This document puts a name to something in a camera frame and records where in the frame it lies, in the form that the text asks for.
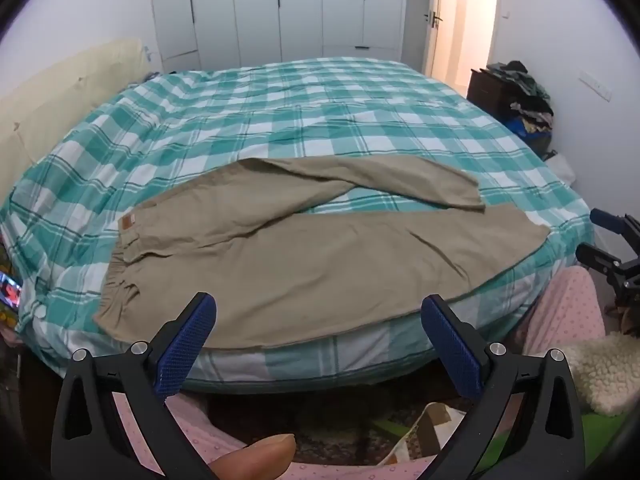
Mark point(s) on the smartphone with lit screen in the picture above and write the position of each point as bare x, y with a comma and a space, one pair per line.
10, 292

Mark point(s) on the bed with green plaid sheet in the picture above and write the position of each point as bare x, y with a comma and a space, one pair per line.
280, 120

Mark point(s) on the cream padded headboard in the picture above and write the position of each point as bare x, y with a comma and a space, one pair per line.
55, 95

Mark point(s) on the white wall socket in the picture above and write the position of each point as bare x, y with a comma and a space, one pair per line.
595, 85

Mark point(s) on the cream fleece cloth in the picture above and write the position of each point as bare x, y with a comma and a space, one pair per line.
600, 370

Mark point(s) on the white wardrobe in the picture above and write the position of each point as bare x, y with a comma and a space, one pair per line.
280, 10

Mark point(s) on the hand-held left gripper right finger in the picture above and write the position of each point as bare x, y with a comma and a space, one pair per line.
452, 340

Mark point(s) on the beige pants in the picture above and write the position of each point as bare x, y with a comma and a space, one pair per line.
310, 260

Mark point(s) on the pink dotted pajama pants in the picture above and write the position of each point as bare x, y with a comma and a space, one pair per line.
565, 310

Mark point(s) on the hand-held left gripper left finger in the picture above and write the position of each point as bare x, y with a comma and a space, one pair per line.
185, 340

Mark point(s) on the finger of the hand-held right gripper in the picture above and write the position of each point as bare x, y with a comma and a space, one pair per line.
607, 220
595, 256

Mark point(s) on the person's left hand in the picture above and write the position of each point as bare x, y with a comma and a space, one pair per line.
252, 457

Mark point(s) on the dark wooden nightstand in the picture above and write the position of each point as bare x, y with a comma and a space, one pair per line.
487, 87

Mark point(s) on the pile of clothes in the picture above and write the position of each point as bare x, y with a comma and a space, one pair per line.
530, 105

